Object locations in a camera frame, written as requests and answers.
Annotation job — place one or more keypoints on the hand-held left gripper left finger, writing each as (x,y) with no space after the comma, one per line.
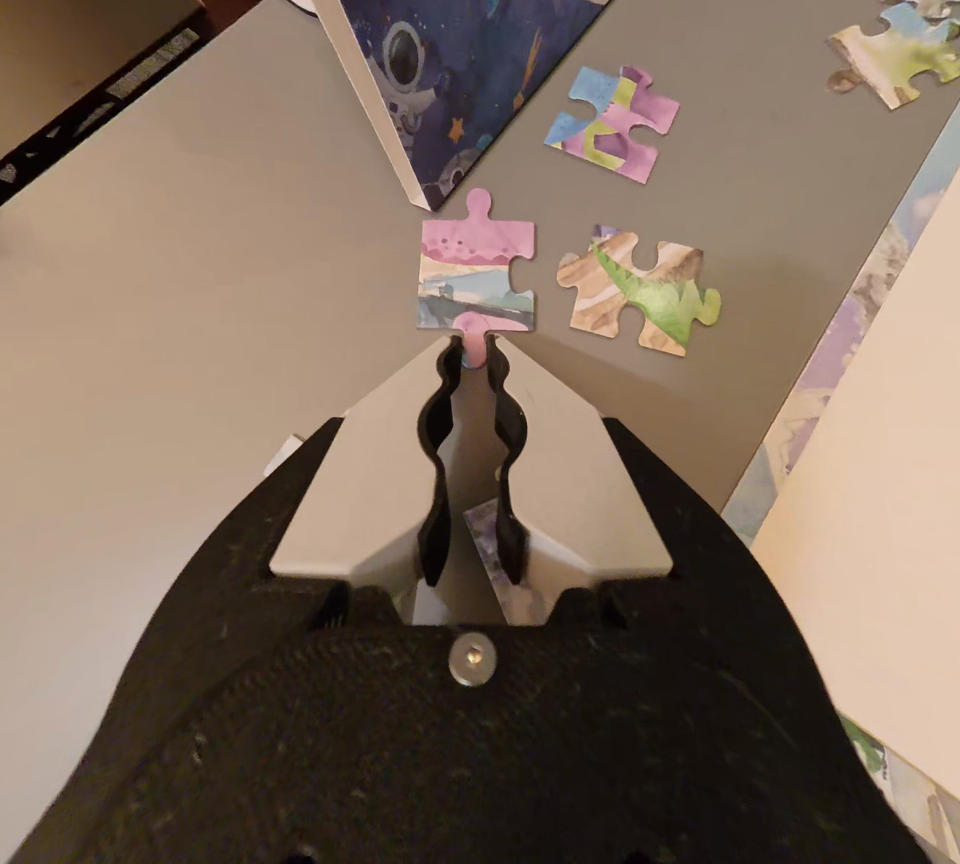
(352,504)

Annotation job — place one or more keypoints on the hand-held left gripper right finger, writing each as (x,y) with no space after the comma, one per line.
(592,504)

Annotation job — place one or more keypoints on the green dinosaur face puzzle piece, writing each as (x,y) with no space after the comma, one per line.
(487,542)

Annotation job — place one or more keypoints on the pink spotted back puzzle piece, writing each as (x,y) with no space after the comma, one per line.
(472,264)

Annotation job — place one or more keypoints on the white puzzle tray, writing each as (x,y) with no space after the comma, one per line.
(885,429)

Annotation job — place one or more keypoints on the jigsaw puzzle pieces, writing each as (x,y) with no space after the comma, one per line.
(615,122)

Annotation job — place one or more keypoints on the joined green dinosaur puzzle pieces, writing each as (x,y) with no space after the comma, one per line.
(900,789)

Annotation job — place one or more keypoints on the animal picture board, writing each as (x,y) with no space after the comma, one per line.
(465,17)

